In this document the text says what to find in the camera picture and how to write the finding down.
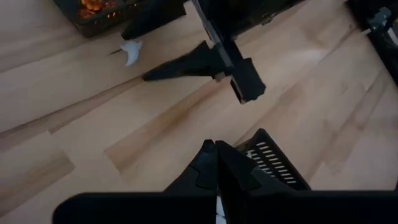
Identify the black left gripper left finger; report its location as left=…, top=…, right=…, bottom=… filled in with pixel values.
left=52, top=139, right=218, bottom=224

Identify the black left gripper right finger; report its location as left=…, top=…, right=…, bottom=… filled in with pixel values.
left=215, top=140, right=398, bottom=224

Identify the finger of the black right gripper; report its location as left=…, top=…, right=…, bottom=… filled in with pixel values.
left=229, top=57, right=267, bottom=105
left=142, top=40, right=229, bottom=82

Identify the black slotted plastic basket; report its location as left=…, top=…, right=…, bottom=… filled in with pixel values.
left=234, top=128, right=312, bottom=191
left=52, top=0, right=139, bottom=38

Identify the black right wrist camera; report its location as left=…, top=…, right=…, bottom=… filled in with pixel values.
left=121, top=0, right=187, bottom=40

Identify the black metal table frame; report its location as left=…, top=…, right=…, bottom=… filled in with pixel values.
left=345, top=0, right=398, bottom=86

